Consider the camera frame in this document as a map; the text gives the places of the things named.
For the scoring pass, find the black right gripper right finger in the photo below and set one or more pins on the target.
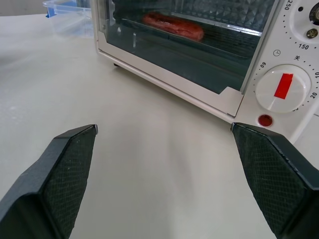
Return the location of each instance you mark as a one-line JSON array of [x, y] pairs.
[[276, 174]]

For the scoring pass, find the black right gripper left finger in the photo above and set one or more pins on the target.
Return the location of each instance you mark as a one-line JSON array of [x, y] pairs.
[[52, 179]]

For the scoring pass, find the white toaster oven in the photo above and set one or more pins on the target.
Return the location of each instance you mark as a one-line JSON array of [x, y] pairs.
[[271, 37]]

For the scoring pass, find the red indicator light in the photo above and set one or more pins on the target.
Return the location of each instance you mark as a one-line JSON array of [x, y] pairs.
[[265, 120]]

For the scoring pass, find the white timer knob red tape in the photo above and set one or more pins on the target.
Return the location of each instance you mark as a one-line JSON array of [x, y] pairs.
[[283, 88]]

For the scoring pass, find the white temperature knob shaft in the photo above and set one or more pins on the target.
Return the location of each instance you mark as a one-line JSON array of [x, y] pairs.
[[311, 22]]

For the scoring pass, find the dark metal baking tray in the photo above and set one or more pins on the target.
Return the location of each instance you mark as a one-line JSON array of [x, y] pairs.
[[194, 39]]

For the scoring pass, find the clear plastic container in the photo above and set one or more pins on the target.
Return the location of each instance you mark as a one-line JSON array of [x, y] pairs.
[[68, 17]]

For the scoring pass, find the red sausage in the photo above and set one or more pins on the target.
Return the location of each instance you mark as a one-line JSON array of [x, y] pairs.
[[173, 25]]

